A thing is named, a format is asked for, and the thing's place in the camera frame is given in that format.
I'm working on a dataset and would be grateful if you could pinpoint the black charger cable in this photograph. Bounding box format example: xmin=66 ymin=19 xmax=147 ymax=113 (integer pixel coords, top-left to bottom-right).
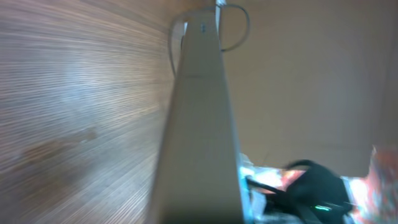
xmin=168 ymin=2 xmax=251 ymax=78

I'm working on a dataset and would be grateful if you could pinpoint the teal screen Galaxy smartphone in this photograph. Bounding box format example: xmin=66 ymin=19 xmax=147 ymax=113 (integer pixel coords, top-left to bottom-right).
xmin=146 ymin=5 xmax=254 ymax=224

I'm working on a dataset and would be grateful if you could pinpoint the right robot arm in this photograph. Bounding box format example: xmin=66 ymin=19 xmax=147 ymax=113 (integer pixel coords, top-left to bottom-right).
xmin=246 ymin=159 xmax=353 ymax=223

